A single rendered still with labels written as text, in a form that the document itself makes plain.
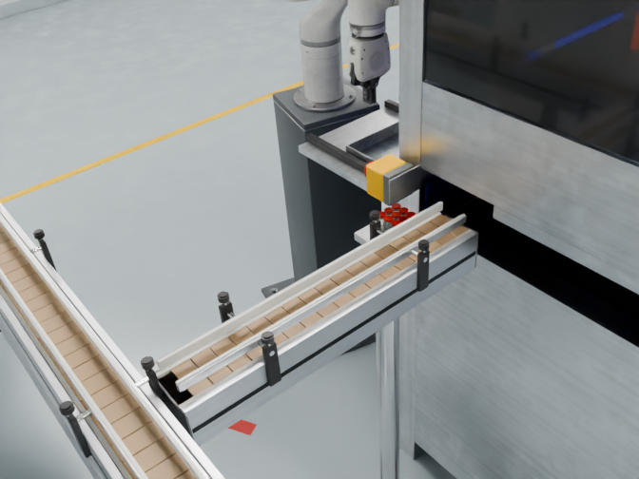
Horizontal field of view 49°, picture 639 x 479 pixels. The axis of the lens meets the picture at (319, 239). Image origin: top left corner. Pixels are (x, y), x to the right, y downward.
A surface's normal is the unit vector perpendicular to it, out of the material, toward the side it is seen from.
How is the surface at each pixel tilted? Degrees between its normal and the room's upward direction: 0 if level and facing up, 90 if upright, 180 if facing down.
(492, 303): 90
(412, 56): 90
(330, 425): 0
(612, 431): 90
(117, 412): 0
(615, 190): 90
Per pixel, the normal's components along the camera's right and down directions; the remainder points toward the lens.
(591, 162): -0.78, 0.42
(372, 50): 0.58, 0.42
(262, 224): -0.07, -0.80
